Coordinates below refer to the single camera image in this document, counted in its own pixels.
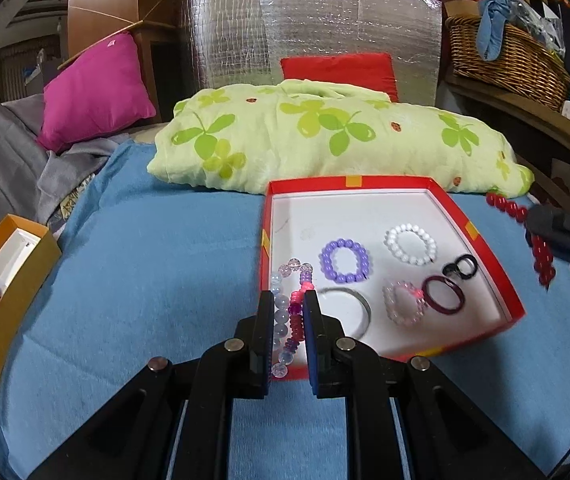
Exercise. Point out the pink cushion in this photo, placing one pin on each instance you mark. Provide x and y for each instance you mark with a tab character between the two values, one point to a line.
95	90

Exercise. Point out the grey cloth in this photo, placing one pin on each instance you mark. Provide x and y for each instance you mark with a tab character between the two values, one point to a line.
5	160

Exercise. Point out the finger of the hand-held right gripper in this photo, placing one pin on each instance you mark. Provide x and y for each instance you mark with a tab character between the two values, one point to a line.
565	230

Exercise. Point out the silver bangle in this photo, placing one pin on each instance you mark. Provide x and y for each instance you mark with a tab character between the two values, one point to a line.
367	310

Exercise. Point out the orange cardboard box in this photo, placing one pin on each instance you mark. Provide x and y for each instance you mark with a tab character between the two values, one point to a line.
20	290

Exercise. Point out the green clover print pillow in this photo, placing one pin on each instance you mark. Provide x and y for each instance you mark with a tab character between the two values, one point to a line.
315	135

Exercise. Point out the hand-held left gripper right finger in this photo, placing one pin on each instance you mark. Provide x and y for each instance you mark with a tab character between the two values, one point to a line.
309	345

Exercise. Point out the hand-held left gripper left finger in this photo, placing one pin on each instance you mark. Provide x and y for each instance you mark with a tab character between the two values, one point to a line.
266	345

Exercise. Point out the clear plastic bag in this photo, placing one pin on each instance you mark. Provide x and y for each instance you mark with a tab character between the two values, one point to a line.
540	25

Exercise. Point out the blue blanket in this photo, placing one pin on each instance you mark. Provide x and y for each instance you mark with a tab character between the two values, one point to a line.
140	270

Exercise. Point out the blue cloth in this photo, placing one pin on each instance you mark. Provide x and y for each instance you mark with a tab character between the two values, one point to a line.
492	25

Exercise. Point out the red cushion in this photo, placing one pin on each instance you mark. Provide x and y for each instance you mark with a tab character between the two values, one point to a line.
340	72

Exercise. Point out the silver foil insulation board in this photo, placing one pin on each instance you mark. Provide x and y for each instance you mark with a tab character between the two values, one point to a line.
265	30

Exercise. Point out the wicker basket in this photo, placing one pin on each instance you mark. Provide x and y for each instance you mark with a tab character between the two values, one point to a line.
515	70

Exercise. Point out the wooden shelf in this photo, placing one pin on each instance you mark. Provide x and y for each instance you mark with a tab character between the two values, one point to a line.
540	130

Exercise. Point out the red cardboard box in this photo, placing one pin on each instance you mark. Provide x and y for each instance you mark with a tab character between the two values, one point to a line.
365	210

